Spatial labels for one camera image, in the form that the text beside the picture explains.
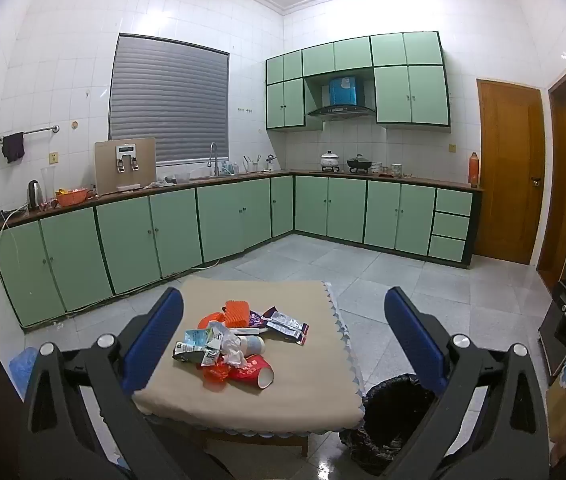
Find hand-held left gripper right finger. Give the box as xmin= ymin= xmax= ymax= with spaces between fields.
xmin=378 ymin=286 xmax=550 ymax=480

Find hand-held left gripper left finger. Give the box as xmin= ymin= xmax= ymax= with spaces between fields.
xmin=20 ymin=287 xmax=234 ymax=480

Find crushed milk carton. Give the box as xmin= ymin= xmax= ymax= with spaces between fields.
xmin=173 ymin=327 xmax=224 ymax=368

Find orange plastic scrap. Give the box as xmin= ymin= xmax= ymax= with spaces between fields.
xmin=202 ymin=363 xmax=234 ymax=384

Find bin with black bag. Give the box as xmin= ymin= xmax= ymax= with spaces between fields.
xmin=339 ymin=372 xmax=438 ymax=477

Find white tissue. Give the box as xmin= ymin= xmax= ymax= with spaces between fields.
xmin=208 ymin=322 xmax=250 ymax=367

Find orange foam fruit net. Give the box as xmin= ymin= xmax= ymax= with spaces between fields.
xmin=223 ymin=300 xmax=252 ymax=332

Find white paper cup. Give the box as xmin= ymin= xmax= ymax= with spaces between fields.
xmin=240 ymin=335 xmax=268 ymax=357

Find red paper cup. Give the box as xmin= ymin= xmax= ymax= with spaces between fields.
xmin=227 ymin=355 xmax=275 ymax=390

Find purple snack wrapper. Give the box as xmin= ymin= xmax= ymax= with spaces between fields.
xmin=250 ymin=307 xmax=280 ymax=329

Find silver blue-red snack wrapper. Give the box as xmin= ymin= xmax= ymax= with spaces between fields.
xmin=265 ymin=320 xmax=312 ymax=346

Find green base cabinets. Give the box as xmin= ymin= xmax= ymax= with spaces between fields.
xmin=0 ymin=172 xmax=484 ymax=332

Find beige tablecloth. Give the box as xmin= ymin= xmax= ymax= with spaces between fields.
xmin=133 ymin=277 xmax=366 ymax=433

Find blue plastic bag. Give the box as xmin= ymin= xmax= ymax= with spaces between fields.
xmin=9 ymin=347 xmax=40 ymax=401

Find orange plastic basket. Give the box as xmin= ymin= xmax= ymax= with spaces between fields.
xmin=55 ymin=187 xmax=90 ymax=207

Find closed wooden door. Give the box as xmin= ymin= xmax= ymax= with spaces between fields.
xmin=476 ymin=78 xmax=546 ymax=266

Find cardboard sheet on counter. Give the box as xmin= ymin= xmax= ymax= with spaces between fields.
xmin=94 ymin=137 xmax=157 ymax=196

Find electric kettle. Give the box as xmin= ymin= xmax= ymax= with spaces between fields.
xmin=26 ymin=180 xmax=46 ymax=213

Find white cooking pot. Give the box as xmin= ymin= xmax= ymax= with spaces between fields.
xmin=320 ymin=150 xmax=346 ymax=171

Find dark hanging towel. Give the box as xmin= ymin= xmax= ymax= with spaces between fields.
xmin=1 ymin=132 xmax=26 ymax=165

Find grey window blind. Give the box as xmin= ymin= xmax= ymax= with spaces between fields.
xmin=109 ymin=34 xmax=230 ymax=167

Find range hood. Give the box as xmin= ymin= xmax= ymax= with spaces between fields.
xmin=307 ymin=74 xmax=378 ymax=122

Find white floor cable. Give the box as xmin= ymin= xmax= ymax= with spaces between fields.
xmin=160 ymin=256 xmax=224 ymax=282

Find wooden doorway frame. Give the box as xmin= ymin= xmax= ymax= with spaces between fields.
xmin=536 ymin=66 xmax=566 ymax=292

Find metal towel rail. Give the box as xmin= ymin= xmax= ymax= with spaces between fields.
xmin=0 ymin=124 xmax=60 ymax=145

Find green wall cabinets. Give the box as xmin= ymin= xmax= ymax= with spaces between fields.
xmin=265 ymin=31 xmax=452 ymax=134

